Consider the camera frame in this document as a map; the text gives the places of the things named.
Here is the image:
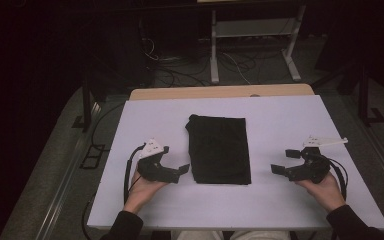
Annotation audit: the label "person's left hand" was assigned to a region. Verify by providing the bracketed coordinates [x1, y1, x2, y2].
[123, 170, 168, 215]

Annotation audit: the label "wooden table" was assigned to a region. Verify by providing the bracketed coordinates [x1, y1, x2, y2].
[128, 83, 315, 101]

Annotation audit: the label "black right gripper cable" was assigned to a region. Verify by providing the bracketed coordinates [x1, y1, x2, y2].
[326, 155, 350, 202]

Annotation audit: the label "black floor cable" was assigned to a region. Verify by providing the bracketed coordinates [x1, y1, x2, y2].
[80, 190, 98, 240]

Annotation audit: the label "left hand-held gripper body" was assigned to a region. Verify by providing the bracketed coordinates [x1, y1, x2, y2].
[136, 138, 182, 184]

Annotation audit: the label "person's right hand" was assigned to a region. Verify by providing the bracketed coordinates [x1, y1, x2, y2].
[294, 173, 347, 214]

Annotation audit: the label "black pants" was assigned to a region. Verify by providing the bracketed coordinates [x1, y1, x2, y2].
[184, 113, 252, 186]

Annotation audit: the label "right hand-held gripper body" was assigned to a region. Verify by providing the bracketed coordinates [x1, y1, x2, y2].
[287, 135, 349, 185]

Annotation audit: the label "tangle of floor cables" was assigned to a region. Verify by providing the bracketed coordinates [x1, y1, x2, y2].
[141, 36, 258, 88]

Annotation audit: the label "black metal stand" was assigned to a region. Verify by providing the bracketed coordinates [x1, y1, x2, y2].
[71, 76, 97, 133]
[356, 64, 384, 127]

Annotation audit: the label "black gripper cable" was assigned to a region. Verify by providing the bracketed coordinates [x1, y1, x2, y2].
[123, 143, 147, 205]
[326, 155, 350, 202]

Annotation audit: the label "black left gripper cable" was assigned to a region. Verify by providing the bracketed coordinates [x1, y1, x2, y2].
[123, 143, 147, 205]

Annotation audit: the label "white metal stand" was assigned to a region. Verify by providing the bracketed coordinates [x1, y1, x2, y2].
[209, 4, 307, 85]

